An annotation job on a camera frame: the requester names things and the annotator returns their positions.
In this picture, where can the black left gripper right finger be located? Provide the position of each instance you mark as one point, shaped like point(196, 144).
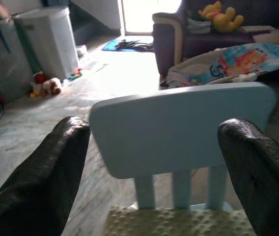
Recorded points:
point(264, 182)

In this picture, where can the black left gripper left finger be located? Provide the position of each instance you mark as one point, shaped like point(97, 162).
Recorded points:
point(38, 182)

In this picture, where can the beige dotted pillow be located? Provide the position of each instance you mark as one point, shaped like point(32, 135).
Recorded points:
point(178, 223)

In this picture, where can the dark purple sofa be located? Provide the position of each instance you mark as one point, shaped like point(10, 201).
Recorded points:
point(169, 37)

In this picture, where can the brown and white plush toy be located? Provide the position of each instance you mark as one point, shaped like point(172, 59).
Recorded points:
point(52, 86)

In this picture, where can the red toy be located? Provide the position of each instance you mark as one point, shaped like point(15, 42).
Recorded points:
point(40, 78)

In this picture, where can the light blue children's chair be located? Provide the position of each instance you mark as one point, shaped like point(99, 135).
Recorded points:
point(166, 132)

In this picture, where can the small colourful toy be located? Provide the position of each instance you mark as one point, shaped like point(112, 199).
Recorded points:
point(75, 74)

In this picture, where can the colourful printed baby bouncer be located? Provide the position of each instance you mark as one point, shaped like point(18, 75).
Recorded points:
point(240, 61)

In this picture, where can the grey laundry basket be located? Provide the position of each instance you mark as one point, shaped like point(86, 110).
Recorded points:
point(2, 64)

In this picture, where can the green pole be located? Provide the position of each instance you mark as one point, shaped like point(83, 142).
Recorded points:
point(29, 49)

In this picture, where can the white plastic bin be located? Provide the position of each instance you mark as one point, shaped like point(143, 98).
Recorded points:
point(53, 41)

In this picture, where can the blue floor mat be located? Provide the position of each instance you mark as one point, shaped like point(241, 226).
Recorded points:
point(110, 45)

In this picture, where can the yellow bear plush toy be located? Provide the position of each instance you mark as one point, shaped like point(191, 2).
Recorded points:
point(224, 20)

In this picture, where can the black cloth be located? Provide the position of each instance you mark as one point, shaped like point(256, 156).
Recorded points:
point(134, 45)

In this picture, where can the folded clothes stack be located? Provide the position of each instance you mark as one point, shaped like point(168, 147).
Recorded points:
point(198, 25)

